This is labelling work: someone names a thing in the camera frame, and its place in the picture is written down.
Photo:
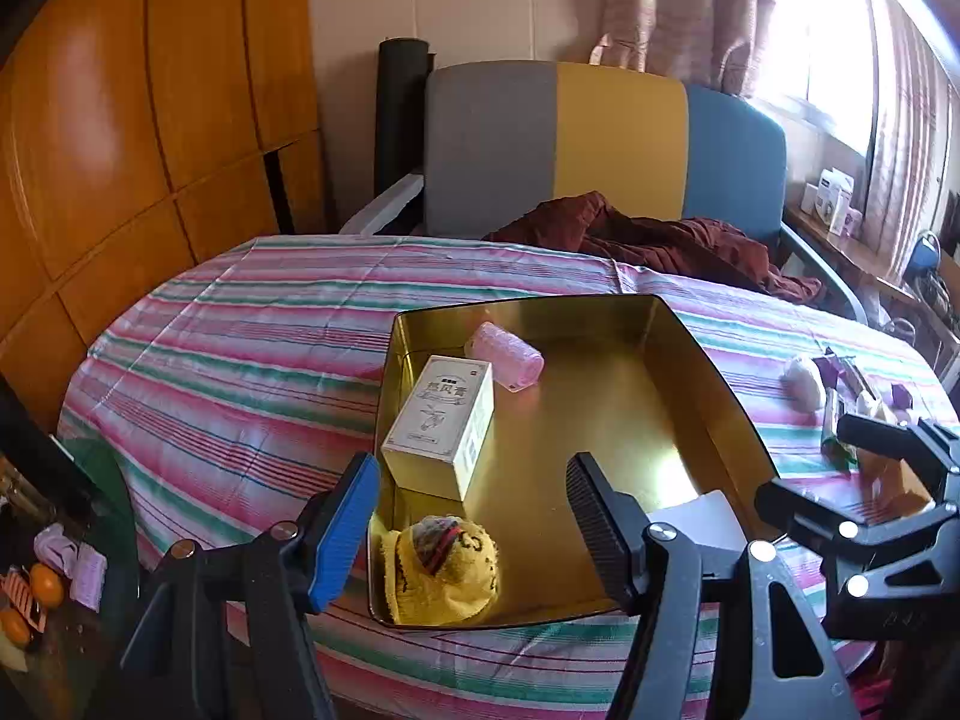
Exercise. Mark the pink patterned curtain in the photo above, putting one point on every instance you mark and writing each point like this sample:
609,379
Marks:
714,43

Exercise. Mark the maroon crumpled cloth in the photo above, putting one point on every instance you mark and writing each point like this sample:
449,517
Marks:
700,248

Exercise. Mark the green cracker pack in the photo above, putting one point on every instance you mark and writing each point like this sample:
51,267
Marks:
842,456

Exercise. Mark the white product boxes on desk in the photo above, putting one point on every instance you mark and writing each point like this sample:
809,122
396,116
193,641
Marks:
830,200

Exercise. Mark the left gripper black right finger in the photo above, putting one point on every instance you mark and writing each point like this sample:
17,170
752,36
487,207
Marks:
612,526

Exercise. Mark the pink hair roller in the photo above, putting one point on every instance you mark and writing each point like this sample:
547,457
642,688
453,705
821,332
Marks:
516,364

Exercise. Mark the orange wooden wall panel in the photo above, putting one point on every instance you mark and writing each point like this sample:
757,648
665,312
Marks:
141,137

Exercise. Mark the wooden side desk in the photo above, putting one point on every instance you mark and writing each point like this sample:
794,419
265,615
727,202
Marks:
859,265

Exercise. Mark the white medicine carton box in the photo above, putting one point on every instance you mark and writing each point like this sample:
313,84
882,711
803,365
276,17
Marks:
434,444

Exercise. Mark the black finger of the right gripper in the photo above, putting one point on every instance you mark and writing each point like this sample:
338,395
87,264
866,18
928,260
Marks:
929,448

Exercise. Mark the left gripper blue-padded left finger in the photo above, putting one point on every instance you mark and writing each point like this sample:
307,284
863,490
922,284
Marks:
337,532

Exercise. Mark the white fluffy puff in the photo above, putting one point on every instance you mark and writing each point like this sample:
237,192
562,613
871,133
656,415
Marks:
803,385

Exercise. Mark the purple origami paper piece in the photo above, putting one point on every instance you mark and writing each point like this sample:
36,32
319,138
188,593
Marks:
836,370

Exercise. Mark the yellow cube sponge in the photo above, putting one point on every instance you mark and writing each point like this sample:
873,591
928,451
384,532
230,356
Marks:
889,488

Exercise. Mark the yellow knitted hat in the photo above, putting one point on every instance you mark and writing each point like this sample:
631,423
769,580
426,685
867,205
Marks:
440,571

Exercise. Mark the white melamine sponge block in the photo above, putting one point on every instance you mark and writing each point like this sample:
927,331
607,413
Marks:
709,522

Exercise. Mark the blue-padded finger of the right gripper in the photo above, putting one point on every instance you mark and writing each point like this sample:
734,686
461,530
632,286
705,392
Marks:
810,520

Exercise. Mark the oranges on side table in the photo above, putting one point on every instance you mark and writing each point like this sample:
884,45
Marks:
28,597

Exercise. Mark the grey yellow blue armchair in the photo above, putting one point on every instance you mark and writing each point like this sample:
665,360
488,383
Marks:
502,137

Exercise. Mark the blue bag on desk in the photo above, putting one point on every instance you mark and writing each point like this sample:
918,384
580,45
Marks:
925,258

